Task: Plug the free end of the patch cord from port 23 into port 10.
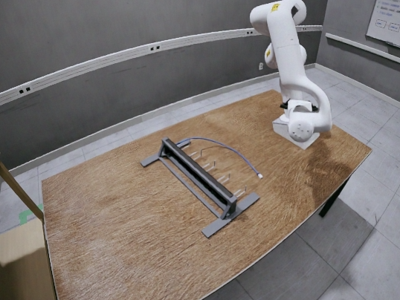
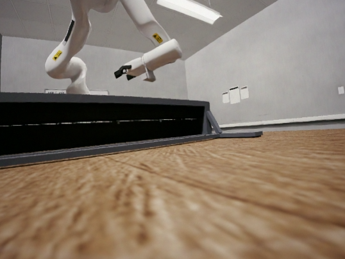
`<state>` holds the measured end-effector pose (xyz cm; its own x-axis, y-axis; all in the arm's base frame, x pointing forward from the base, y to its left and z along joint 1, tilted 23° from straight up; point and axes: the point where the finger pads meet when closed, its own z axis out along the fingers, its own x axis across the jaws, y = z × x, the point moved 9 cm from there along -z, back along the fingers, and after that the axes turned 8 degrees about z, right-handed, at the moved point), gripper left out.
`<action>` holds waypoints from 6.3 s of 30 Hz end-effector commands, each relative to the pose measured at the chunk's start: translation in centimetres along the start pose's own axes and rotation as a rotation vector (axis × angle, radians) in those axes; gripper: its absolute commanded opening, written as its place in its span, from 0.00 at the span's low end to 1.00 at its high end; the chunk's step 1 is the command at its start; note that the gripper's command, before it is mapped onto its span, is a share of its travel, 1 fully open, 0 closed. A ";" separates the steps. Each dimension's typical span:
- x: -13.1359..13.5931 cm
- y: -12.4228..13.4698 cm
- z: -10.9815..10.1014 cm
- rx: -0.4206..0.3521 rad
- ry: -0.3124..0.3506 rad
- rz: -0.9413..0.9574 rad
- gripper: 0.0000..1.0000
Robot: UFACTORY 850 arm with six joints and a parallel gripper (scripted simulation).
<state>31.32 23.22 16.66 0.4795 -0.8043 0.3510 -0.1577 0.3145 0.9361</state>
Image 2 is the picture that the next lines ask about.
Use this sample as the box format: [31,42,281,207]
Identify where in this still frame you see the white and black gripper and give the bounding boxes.
[114,57,147,81]

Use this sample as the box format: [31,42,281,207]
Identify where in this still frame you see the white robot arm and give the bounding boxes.
[45,0,182,94]

